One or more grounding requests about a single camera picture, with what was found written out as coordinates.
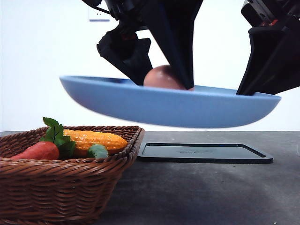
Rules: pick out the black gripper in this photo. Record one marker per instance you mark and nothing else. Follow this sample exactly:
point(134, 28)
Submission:
point(171, 23)
point(274, 63)

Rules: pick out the brown egg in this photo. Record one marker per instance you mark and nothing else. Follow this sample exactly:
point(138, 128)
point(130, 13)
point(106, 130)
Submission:
point(164, 76)

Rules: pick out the light blue plate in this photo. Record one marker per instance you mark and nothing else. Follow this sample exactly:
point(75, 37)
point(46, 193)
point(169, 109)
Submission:
point(125, 101)

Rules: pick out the brown wicker basket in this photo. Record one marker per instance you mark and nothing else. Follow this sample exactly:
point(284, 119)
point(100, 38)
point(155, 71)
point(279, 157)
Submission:
point(63, 191)

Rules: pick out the dark green rectangular tray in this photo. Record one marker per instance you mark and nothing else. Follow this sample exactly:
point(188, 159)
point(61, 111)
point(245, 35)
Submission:
point(212, 153)

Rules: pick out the yellow toy corn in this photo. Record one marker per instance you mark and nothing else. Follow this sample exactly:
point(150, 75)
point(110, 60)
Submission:
point(83, 139)

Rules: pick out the green toy corn stem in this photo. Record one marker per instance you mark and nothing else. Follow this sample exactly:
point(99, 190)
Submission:
point(97, 151)

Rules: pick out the green toy leaves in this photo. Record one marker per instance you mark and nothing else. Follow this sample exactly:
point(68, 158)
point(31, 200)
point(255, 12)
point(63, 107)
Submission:
point(54, 133)

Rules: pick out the red toy carrot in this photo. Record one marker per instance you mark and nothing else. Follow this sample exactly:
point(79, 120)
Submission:
point(40, 150)

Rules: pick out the white wall socket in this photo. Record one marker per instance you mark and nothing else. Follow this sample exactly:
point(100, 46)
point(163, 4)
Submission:
point(96, 16)

